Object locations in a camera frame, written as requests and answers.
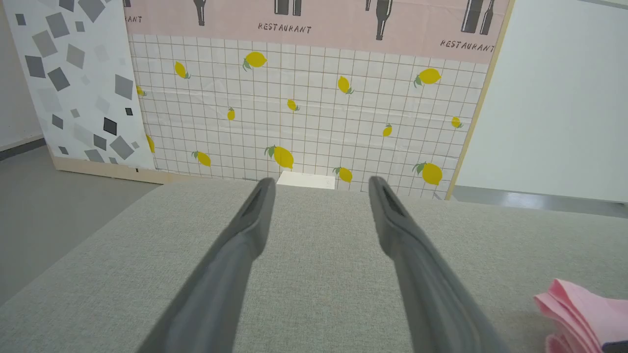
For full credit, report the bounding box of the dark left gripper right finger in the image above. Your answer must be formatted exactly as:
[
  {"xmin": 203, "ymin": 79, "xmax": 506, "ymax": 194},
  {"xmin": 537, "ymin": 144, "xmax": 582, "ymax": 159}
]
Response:
[{"xmin": 368, "ymin": 176, "xmax": 511, "ymax": 353}]

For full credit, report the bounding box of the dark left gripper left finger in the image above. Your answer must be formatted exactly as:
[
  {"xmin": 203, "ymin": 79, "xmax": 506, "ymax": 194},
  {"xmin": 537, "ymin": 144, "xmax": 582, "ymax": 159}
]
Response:
[{"xmin": 137, "ymin": 177, "xmax": 277, "ymax": 353}]

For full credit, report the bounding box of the pink cloth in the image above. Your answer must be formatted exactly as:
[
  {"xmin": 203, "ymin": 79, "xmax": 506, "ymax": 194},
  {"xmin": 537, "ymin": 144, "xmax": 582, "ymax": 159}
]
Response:
[{"xmin": 534, "ymin": 278, "xmax": 628, "ymax": 353}]

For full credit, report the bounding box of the white box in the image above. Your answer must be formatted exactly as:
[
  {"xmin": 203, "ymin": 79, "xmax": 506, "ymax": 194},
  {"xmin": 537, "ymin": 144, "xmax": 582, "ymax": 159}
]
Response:
[{"xmin": 276, "ymin": 171, "xmax": 337, "ymax": 191}]

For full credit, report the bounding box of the lemon print grid panel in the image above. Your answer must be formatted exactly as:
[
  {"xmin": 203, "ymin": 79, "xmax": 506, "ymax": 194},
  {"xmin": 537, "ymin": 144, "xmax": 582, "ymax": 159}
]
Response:
[{"xmin": 130, "ymin": 33, "xmax": 492, "ymax": 200}]

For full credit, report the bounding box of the lemon-patterned partition screen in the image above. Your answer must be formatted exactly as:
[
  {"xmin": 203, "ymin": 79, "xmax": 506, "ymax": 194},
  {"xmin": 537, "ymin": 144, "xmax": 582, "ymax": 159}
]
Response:
[{"xmin": 49, "ymin": 0, "xmax": 516, "ymax": 201}]

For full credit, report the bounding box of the grey squares print panel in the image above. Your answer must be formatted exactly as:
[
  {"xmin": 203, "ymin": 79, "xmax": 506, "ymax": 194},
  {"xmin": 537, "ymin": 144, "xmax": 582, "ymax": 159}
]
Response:
[{"xmin": 2, "ymin": 0, "xmax": 157, "ymax": 170}]

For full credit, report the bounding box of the pink restaurant print panel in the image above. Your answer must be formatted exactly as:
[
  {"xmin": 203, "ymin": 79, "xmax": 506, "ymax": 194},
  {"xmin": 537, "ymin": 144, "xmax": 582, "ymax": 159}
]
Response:
[{"xmin": 123, "ymin": 0, "xmax": 511, "ymax": 65}]

